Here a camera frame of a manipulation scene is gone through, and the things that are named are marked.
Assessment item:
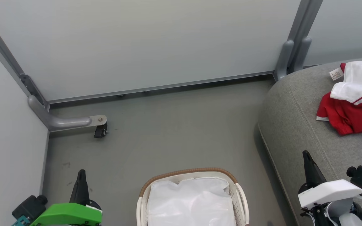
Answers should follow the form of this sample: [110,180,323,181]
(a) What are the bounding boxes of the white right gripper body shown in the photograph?
[297,179,362,226]

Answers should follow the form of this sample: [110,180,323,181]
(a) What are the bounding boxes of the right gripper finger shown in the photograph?
[302,150,328,189]

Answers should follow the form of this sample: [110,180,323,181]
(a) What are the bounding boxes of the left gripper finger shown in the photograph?
[69,169,91,206]

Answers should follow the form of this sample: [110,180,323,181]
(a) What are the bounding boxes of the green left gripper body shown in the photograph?
[30,200,103,226]

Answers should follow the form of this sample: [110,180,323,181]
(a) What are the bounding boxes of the red and white jacket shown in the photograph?
[316,61,362,139]

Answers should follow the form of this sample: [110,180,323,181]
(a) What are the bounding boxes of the white laundry basket brown rim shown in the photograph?
[136,167,250,226]

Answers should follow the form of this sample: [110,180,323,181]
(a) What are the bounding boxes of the white cloth in basket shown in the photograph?
[147,177,237,226]

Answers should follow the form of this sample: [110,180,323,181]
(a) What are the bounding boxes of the grey fabric sofa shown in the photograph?
[258,56,362,226]

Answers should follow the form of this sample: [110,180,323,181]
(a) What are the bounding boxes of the black caster wheel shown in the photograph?
[93,122,108,139]

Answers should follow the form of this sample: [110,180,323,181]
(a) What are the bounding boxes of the grey partition support foot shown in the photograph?
[28,95,108,132]

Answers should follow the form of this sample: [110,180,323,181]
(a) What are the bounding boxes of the grey partition floor rail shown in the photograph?
[47,71,276,105]

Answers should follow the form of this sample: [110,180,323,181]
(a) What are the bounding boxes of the grey corner partition post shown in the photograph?
[0,6,50,109]

